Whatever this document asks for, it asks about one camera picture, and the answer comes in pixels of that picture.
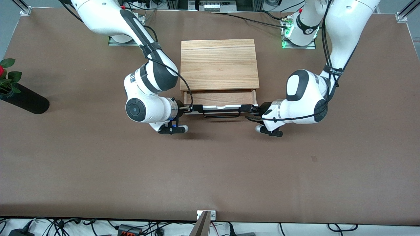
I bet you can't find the red rose with leaves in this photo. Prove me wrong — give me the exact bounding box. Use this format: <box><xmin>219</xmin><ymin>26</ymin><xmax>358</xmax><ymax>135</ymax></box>
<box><xmin>0</xmin><ymin>58</ymin><xmax>23</xmax><ymax>96</ymax></box>

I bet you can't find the white drawer with black handle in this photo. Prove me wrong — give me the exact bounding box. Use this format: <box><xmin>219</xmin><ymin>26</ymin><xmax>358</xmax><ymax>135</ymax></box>
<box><xmin>183</xmin><ymin>89</ymin><xmax>260</xmax><ymax>119</ymax></box>

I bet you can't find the wooden cabinet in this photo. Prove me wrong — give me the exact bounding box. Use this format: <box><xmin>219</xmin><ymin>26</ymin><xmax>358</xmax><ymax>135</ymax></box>
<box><xmin>180</xmin><ymin>39</ymin><xmax>261</xmax><ymax>100</ymax></box>

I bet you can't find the black looped floor cable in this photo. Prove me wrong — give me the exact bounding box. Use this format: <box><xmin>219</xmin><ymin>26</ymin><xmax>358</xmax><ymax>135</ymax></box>
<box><xmin>327</xmin><ymin>223</ymin><xmax>358</xmax><ymax>232</ymax></box>

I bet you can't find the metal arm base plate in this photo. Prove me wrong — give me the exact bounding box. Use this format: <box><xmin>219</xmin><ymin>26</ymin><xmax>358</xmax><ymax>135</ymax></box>
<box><xmin>108</xmin><ymin>13</ymin><xmax>147</xmax><ymax>47</ymax></box>
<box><xmin>281</xmin><ymin>16</ymin><xmax>316</xmax><ymax>50</ymax></box>

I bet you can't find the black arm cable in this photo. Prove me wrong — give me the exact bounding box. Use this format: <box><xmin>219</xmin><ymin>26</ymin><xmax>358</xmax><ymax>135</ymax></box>
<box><xmin>143</xmin><ymin>25</ymin><xmax>194</xmax><ymax>107</ymax></box>
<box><xmin>246</xmin><ymin>0</ymin><xmax>344</xmax><ymax>123</ymax></box>

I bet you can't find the black orange connector box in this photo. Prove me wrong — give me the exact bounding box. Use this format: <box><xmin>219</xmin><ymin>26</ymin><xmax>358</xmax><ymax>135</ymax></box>
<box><xmin>118</xmin><ymin>224</ymin><xmax>142</xmax><ymax>236</ymax></box>

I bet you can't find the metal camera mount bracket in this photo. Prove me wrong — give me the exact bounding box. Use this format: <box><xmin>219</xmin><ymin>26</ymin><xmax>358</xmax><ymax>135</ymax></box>
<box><xmin>189</xmin><ymin>210</ymin><xmax>217</xmax><ymax>236</ymax></box>

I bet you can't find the black cable on table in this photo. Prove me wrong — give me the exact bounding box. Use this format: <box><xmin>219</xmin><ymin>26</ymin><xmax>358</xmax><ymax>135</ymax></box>
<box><xmin>210</xmin><ymin>11</ymin><xmax>291</xmax><ymax>29</ymax></box>

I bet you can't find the aluminium corner bracket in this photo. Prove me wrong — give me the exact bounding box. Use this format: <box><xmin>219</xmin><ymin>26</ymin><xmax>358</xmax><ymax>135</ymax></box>
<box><xmin>395</xmin><ymin>0</ymin><xmax>420</xmax><ymax>23</ymax></box>
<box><xmin>13</xmin><ymin>0</ymin><xmax>32</xmax><ymax>16</ymax></box>

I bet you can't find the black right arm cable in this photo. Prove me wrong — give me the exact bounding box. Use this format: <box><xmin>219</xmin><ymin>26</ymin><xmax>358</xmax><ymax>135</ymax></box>
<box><xmin>143</xmin><ymin>25</ymin><xmax>194</xmax><ymax>107</ymax></box>

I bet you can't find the white power strip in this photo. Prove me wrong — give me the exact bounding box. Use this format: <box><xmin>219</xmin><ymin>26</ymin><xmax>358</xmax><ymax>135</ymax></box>
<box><xmin>196</xmin><ymin>0</ymin><xmax>221</xmax><ymax>13</ymax></box>

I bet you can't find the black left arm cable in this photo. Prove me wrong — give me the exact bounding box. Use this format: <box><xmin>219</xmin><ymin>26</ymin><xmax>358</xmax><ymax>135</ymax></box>
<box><xmin>246</xmin><ymin>0</ymin><xmax>344</xmax><ymax>123</ymax></box>

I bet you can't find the black vase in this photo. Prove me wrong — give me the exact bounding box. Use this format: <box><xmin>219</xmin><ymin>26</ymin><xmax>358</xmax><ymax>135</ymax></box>
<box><xmin>0</xmin><ymin>83</ymin><xmax>50</xmax><ymax>115</ymax></box>

